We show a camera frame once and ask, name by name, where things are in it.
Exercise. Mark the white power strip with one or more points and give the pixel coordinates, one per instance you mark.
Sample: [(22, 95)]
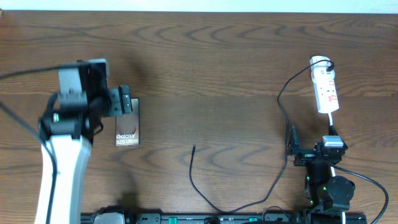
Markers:
[(325, 93)]

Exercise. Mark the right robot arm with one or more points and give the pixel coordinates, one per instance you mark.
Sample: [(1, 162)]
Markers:
[(329, 194)]

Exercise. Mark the white USB charger adapter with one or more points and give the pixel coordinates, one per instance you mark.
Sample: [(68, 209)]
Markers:
[(322, 68)]

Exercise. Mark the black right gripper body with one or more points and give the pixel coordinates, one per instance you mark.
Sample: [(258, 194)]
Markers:
[(305, 156)]

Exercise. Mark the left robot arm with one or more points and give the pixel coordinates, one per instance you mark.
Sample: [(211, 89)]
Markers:
[(66, 132)]

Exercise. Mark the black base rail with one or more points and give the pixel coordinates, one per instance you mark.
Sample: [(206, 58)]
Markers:
[(155, 218)]

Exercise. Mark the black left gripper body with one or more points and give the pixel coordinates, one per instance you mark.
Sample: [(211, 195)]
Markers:
[(118, 104)]

